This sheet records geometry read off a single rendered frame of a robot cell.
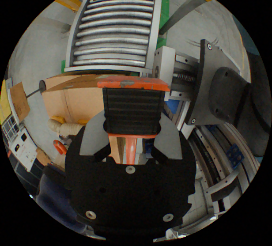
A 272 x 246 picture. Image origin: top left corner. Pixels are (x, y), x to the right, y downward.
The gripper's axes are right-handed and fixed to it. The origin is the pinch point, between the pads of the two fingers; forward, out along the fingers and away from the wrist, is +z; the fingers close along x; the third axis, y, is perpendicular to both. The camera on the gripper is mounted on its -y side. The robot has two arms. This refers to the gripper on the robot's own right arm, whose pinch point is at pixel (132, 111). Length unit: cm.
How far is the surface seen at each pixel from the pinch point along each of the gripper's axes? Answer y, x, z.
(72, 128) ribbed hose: 10.4, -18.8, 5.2
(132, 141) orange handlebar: 6.0, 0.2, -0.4
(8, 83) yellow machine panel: -99, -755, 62
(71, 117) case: 12.2, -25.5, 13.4
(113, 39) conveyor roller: -28, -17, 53
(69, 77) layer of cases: -1, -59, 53
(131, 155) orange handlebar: 11.0, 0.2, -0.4
